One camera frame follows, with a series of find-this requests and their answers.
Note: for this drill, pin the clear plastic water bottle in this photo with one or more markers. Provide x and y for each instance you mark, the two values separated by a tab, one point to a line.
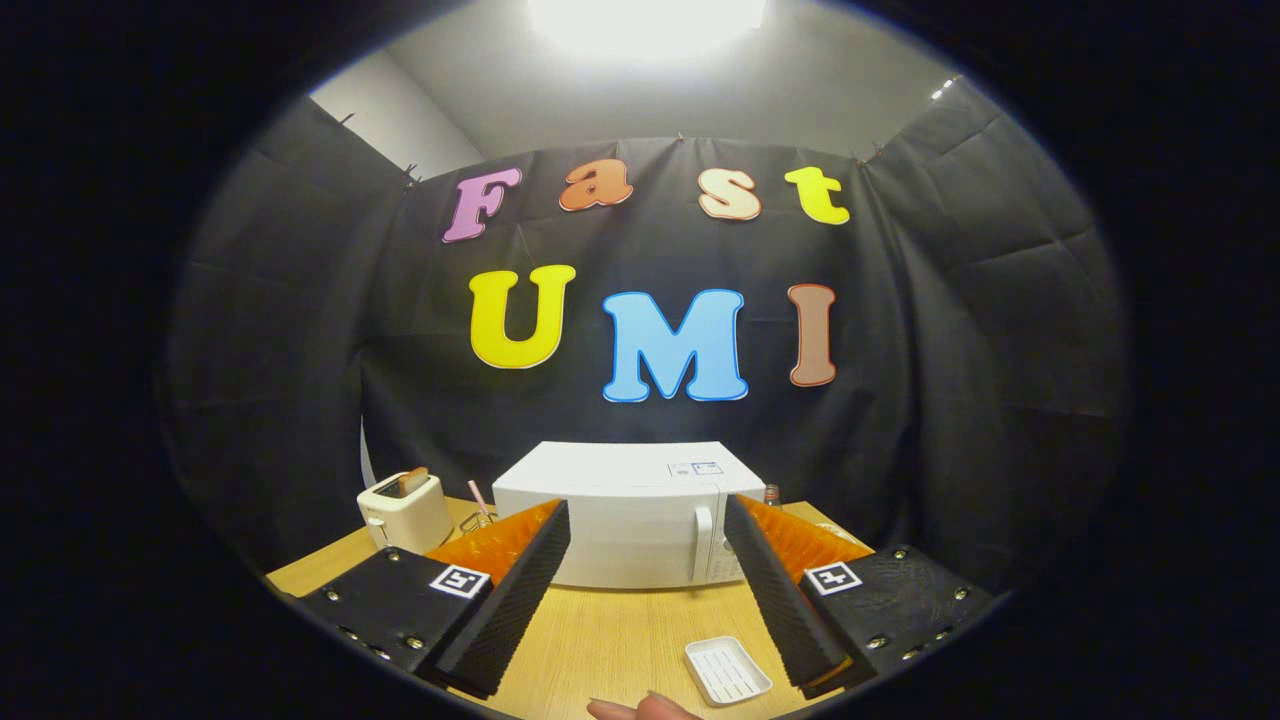
772	495

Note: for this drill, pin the white toaster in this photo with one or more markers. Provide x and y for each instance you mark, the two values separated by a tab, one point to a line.
405	520

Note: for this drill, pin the small white ribbed tray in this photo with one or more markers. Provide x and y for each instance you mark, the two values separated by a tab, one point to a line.
728	670

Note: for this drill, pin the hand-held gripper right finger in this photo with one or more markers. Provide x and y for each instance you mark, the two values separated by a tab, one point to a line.
775	600

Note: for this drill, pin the white microwave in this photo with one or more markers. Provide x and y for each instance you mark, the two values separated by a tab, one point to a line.
620	480

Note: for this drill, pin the ceiling light panel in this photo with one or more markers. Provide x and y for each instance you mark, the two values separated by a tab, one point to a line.
645	25

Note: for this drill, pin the toast slice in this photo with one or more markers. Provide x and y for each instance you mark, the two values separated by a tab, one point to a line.
413	482

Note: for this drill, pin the black backdrop cloth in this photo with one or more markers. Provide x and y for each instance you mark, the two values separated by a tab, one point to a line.
300	350

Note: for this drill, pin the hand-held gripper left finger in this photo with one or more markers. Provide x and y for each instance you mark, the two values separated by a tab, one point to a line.
510	610

